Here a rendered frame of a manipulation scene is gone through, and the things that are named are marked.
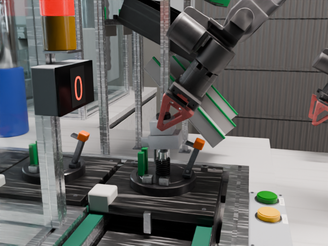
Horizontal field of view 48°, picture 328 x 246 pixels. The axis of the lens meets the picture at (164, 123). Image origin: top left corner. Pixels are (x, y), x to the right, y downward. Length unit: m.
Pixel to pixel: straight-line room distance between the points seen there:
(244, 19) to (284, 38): 2.84
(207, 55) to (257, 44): 2.84
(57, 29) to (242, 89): 3.08
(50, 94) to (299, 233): 0.60
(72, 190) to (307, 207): 0.57
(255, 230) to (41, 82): 0.42
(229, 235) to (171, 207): 0.12
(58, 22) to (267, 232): 0.47
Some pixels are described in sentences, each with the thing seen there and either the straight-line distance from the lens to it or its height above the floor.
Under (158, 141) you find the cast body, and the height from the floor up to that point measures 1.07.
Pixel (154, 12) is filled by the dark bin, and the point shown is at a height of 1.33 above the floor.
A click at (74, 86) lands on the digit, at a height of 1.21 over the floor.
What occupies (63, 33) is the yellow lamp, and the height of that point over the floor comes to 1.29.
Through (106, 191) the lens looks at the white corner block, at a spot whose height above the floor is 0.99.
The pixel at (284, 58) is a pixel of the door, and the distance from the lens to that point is 3.54.
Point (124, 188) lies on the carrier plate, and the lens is 0.79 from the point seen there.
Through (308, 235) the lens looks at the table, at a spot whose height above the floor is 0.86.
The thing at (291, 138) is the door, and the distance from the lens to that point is 3.69.
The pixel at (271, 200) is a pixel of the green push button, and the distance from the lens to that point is 0.76.
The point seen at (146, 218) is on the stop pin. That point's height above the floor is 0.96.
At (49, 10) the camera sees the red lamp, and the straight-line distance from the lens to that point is 0.58.
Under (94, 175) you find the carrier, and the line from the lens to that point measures 0.86.
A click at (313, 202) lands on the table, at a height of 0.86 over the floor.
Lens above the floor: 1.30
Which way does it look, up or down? 15 degrees down
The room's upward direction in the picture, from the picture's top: straight up
